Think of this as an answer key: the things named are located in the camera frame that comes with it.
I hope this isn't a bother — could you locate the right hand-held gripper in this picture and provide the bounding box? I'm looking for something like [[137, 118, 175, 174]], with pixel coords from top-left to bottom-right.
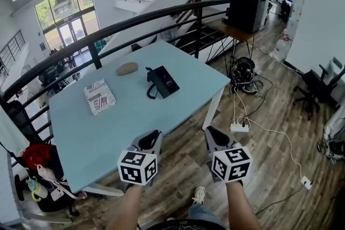
[[204, 126, 254, 184]]

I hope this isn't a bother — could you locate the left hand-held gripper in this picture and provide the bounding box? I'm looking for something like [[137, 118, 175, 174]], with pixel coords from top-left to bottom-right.
[[117, 129, 164, 186]]

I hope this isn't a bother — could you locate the black desk telephone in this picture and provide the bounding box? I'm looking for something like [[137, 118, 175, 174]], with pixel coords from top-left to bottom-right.
[[146, 65, 181, 100]]

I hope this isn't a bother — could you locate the person's right forearm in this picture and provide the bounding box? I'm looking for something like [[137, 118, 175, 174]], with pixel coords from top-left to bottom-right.
[[225, 182, 263, 230]]

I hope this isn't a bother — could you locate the person's left forearm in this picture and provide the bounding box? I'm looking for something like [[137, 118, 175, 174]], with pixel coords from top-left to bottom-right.
[[105, 184, 144, 230]]

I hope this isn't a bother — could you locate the white power strip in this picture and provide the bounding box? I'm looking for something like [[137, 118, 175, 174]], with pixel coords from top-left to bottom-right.
[[230, 123, 250, 133]]

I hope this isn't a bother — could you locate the person's white shoe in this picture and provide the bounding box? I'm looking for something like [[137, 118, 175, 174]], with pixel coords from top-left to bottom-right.
[[191, 185, 207, 206]]

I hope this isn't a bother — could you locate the white table leg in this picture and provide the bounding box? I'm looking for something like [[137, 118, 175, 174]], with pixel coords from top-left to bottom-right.
[[202, 86, 225, 131]]

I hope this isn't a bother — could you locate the person's blue jeans leg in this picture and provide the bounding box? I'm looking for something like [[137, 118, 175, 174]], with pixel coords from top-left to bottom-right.
[[187, 202, 227, 227]]

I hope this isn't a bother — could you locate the person's black shirt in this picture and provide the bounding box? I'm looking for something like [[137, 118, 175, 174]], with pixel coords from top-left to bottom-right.
[[139, 219, 226, 230]]

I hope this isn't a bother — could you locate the white power adapter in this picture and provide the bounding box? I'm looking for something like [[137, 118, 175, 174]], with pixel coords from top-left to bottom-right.
[[300, 175, 313, 190]]

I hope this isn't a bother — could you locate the newspaper print flat box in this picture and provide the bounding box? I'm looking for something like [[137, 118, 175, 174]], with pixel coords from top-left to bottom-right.
[[83, 78, 117, 116]]

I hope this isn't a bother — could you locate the brown oval stone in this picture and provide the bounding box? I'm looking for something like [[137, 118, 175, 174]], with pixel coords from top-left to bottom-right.
[[116, 61, 139, 76]]

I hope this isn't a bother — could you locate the red bag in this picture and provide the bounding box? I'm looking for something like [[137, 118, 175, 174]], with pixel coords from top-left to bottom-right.
[[22, 144, 57, 171]]

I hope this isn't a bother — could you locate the green water bottle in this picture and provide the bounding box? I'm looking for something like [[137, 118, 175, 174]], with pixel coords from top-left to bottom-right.
[[26, 177, 49, 201]]

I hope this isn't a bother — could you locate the black office chair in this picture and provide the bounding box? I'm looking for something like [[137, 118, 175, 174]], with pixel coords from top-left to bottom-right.
[[293, 64, 345, 120]]

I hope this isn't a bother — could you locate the black chair with bags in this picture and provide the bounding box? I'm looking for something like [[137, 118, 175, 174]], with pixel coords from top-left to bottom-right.
[[0, 99, 80, 218]]

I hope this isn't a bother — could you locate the dark wooden staircase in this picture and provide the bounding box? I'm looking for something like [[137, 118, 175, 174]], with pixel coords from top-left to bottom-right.
[[161, 0, 233, 59]]

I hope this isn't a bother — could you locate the wooden side table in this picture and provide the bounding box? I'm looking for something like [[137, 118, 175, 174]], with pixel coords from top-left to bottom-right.
[[203, 18, 257, 73]]

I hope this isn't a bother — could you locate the curved black metal railing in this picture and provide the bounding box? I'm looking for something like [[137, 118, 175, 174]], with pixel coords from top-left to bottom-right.
[[0, 0, 232, 143]]

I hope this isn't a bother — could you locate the black cabinet box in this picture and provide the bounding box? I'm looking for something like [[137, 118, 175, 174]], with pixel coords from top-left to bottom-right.
[[228, 0, 266, 33]]

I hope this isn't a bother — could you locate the large glass entrance window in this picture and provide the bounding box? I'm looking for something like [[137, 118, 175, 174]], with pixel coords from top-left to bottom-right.
[[34, 0, 101, 55]]

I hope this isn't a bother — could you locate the long white cable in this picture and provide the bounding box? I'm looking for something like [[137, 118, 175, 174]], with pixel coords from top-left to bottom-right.
[[232, 90, 307, 180]]

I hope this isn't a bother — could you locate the pink lanyard strap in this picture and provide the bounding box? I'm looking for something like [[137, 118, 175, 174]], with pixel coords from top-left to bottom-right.
[[36, 164, 88, 200]]

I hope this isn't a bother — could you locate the white phone on lanyard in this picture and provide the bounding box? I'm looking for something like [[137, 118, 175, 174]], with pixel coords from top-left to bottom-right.
[[50, 188, 65, 201]]

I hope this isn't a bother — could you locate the black device with cable tangle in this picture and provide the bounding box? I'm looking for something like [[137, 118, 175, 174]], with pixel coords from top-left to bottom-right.
[[230, 56, 273, 95]]

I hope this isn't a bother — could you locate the white equipment with cables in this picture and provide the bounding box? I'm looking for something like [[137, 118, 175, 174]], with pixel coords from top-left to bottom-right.
[[316, 107, 345, 165]]

